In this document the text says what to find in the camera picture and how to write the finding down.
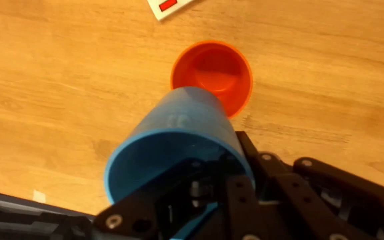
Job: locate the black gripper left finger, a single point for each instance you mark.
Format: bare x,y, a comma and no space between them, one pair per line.
147,204

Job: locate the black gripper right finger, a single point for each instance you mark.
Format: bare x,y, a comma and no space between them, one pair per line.
299,200

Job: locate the blue plastic cup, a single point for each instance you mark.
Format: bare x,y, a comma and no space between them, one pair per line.
179,133

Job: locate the orange plastic cup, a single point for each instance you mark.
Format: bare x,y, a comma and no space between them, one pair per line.
216,73

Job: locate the wooden number puzzle board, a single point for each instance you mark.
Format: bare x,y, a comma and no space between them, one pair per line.
167,6

